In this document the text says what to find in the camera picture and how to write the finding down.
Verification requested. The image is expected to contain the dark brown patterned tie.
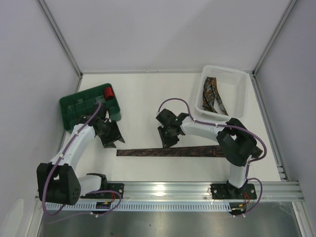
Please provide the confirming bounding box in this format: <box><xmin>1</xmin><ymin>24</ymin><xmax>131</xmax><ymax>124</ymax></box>
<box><xmin>116</xmin><ymin>145</ymin><xmax>264</xmax><ymax>160</ymax></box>

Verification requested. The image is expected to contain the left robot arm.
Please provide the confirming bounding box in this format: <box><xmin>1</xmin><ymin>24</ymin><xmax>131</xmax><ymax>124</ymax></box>
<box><xmin>37</xmin><ymin>116</ymin><xmax>124</xmax><ymax>205</ymax></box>

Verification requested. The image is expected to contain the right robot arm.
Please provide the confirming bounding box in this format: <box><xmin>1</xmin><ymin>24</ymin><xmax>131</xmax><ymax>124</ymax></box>
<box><xmin>156</xmin><ymin>109</ymin><xmax>257</xmax><ymax>199</ymax></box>

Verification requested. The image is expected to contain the red rolled tie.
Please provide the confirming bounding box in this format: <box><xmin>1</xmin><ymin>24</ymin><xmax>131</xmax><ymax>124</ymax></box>
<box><xmin>104</xmin><ymin>86</ymin><xmax>115</xmax><ymax>101</ymax></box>

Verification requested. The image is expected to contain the green compartment tray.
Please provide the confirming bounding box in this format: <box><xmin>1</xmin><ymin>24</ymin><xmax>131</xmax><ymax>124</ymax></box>
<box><xmin>59</xmin><ymin>83</ymin><xmax>121</xmax><ymax>132</ymax></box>

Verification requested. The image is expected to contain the orange blue patterned tie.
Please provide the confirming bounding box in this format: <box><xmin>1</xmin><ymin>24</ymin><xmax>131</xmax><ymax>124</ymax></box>
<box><xmin>202</xmin><ymin>77</ymin><xmax>228</xmax><ymax>116</ymax></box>

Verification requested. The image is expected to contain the white plastic basket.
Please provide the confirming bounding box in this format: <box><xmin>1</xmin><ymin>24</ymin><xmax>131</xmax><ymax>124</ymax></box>
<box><xmin>195</xmin><ymin>65</ymin><xmax>249</xmax><ymax>121</ymax></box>

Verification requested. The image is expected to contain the aluminium mounting rail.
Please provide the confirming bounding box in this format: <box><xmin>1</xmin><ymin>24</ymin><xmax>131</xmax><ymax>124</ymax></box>
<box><xmin>34</xmin><ymin>180</ymin><xmax>304</xmax><ymax>201</ymax></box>

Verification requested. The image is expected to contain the white slotted cable duct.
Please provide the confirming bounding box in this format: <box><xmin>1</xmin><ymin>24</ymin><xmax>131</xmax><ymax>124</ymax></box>
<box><xmin>45</xmin><ymin>202</ymin><xmax>234</xmax><ymax>212</ymax></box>

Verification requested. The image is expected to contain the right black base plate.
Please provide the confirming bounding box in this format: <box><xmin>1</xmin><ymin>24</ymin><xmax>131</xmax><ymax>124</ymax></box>
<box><xmin>210</xmin><ymin>183</ymin><xmax>257</xmax><ymax>200</ymax></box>

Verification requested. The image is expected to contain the left aluminium frame post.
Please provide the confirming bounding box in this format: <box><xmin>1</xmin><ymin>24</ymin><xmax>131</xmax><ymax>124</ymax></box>
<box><xmin>36</xmin><ymin>0</ymin><xmax>83</xmax><ymax>79</ymax></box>

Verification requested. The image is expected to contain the aluminium frame post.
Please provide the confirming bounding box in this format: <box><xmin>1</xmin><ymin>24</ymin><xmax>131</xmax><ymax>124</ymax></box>
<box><xmin>36</xmin><ymin>0</ymin><xmax>83</xmax><ymax>79</ymax></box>
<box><xmin>252</xmin><ymin>0</ymin><xmax>299</xmax><ymax>77</ymax></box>

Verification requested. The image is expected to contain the right aluminium frame post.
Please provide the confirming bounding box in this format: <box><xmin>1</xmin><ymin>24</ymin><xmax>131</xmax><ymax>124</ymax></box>
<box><xmin>252</xmin><ymin>0</ymin><xmax>299</xmax><ymax>77</ymax></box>

